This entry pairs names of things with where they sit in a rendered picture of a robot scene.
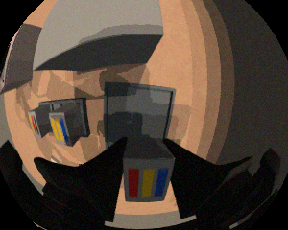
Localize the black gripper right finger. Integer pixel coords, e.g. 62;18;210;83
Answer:
163;139;252;219

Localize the beige flat bar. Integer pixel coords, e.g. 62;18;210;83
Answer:
51;156;60;164

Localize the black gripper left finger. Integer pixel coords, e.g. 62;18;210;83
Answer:
33;137;128;222

